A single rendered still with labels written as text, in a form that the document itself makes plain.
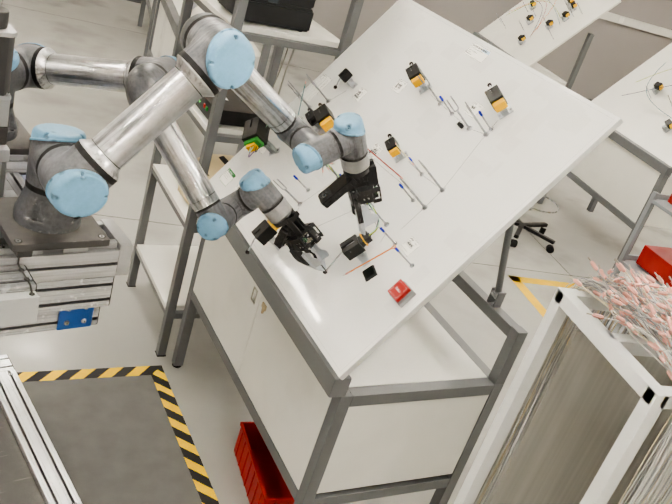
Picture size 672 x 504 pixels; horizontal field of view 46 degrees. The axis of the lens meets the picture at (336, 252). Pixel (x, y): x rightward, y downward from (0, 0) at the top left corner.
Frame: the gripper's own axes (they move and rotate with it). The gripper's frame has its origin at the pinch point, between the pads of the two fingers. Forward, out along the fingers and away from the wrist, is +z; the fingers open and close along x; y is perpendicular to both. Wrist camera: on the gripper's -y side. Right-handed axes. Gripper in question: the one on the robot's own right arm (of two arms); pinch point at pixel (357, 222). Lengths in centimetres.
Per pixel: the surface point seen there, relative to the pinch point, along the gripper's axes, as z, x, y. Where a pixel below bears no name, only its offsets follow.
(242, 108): 21, 103, -22
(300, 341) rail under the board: 28.0, -12.6, -24.4
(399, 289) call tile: 8.8, -20.4, 5.3
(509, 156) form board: -6.5, 2.9, 46.3
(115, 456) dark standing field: 88, 10, -100
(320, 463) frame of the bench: 53, -38, -28
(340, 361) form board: 22.2, -28.2, -15.2
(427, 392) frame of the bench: 46, -30, 8
